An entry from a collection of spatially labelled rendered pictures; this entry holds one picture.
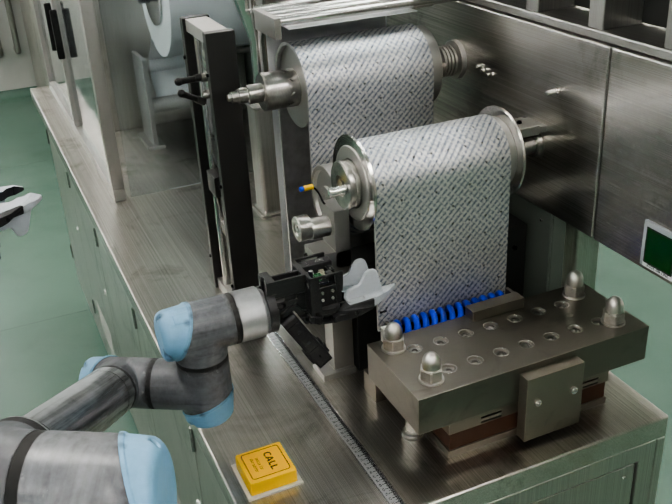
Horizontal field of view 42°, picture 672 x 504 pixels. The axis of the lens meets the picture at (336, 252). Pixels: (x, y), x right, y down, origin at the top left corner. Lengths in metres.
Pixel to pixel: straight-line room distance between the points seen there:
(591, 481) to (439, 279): 0.38
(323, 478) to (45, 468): 0.49
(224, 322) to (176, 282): 0.62
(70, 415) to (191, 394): 0.22
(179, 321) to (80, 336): 2.29
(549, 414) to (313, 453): 0.35
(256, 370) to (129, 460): 0.66
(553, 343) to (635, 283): 2.37
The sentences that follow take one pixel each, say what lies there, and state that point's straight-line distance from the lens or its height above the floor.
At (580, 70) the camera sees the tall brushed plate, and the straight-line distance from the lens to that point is 1.35.
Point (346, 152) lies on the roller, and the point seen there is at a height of 1.30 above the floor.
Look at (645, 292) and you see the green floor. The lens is 3.63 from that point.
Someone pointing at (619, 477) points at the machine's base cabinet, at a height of 0.81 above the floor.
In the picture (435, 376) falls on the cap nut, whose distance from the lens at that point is 1.22.
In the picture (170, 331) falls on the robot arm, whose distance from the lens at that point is 1.20.
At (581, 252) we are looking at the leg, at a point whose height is 0.97.
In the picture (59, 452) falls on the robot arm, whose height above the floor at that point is 1.20.
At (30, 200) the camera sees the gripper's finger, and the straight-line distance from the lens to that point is 1.43.
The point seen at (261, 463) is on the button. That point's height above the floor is 0.92.
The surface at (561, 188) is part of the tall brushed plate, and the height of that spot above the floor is 1.20.
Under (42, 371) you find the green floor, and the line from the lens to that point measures 3.33.
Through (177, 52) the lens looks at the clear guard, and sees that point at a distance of 2.19.
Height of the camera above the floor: 1.75
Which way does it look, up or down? 27 degrees down
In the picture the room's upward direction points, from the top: 3 degrees counter-clockwise
